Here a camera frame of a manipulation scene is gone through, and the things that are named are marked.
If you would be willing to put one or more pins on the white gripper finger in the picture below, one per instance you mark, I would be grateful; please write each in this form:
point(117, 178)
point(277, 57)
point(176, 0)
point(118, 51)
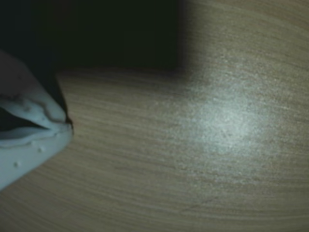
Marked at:
point(29, 101)
point(24, 157)

